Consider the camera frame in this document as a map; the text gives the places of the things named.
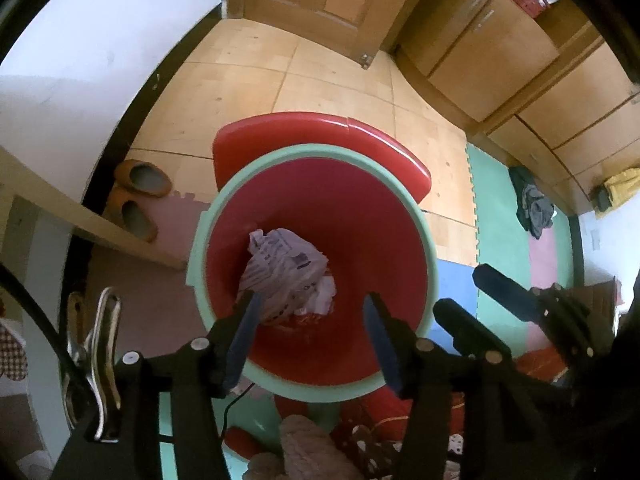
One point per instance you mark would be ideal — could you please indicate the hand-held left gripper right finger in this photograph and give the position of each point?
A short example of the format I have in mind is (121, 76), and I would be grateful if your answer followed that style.
(382, 350)

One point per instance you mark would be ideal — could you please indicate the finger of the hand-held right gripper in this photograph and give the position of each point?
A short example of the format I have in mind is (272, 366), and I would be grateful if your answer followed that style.
(465, 325)
(505, 295)

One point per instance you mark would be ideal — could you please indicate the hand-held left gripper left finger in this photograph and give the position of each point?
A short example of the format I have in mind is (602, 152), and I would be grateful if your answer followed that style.
(245, 335)

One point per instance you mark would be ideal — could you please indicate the paper trash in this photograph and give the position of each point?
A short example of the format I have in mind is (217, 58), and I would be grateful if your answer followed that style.
(285, 270)

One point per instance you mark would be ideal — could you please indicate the red bin with green rim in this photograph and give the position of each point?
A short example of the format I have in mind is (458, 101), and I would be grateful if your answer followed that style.
(350, 240)

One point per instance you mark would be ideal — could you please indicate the dark clothes pile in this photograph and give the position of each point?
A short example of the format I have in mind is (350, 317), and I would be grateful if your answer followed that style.
(535, 205)

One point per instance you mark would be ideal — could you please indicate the beige plush toy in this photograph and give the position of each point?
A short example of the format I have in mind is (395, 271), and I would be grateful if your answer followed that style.
(305, 450)

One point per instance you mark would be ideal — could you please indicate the metal spring clip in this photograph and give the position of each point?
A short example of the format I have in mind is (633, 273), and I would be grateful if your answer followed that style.
(102, 340)

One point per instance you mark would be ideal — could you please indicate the yellow cloth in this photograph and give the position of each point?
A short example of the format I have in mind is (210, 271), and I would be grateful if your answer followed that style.
(622, 185)

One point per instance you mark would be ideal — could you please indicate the orange slipper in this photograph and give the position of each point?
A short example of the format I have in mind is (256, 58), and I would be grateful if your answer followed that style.
(132, 217)
(142, 177)

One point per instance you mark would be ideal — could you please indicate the red plastic stool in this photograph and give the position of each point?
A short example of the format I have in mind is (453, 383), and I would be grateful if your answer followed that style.
(320, 130)

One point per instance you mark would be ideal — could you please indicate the wooden cabinet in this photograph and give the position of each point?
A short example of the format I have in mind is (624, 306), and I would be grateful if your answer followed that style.
(500, 60)

